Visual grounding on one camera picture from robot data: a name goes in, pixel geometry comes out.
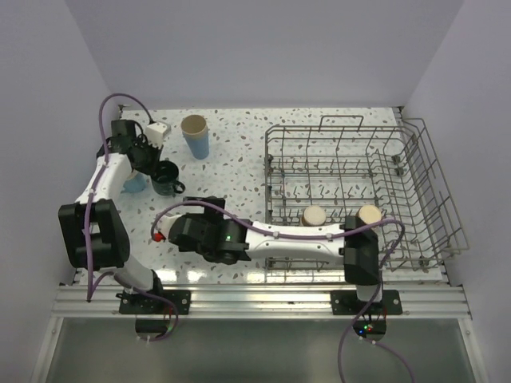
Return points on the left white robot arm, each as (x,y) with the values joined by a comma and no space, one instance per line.
(94,235)

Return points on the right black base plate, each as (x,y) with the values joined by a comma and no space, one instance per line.
(346,302)

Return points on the tall beige cup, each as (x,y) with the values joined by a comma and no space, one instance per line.
(194,127)

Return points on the right round controller board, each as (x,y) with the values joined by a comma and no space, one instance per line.
(372,330)

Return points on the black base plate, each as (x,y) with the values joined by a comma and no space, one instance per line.
(346,302)
(158,301)

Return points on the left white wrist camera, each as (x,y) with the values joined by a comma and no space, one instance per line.
(156,133)

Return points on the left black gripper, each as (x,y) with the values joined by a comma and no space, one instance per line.
(156,151)

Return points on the blue plastic cup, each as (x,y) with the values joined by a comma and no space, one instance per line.
(198,145)

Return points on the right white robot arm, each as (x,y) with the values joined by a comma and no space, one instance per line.
(350,244)

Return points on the light blue ceramic mug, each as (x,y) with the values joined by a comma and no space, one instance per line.
(134,184)

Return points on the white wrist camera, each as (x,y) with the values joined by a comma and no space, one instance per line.
(159,235)
(156,133)

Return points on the beige brown cup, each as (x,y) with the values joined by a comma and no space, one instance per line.
(369,214)
(313,216)

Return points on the dark green mug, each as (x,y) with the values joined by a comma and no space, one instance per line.
(165,179)

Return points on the aluminium mounting rail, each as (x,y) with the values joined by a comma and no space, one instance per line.
(257,301)

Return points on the grey wire dish rack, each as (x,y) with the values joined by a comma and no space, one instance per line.
(342,164)

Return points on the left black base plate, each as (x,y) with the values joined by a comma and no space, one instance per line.
(158,301)

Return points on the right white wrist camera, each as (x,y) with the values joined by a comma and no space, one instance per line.
(159,235)

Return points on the left round controller board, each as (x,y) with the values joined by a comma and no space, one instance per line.
(156,327)

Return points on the round controller board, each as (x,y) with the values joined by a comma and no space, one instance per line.
(156,327)
(372,330)

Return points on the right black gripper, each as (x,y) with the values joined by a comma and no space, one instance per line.
(210,213)

